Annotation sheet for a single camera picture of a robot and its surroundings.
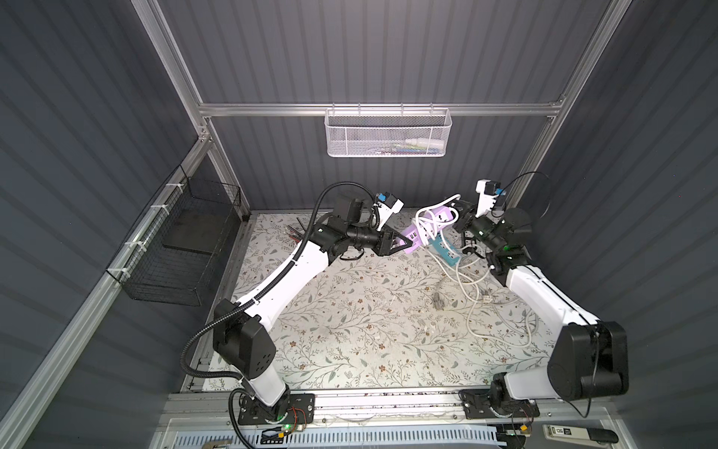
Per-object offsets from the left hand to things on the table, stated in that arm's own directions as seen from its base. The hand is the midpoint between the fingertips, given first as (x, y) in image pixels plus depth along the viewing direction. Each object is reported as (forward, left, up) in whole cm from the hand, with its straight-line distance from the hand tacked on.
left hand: (412, 245), depth 69 cm
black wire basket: (+1, +63, -4) cm, 63 cm away
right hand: (+13, -13, +4) cm, 18 cm away
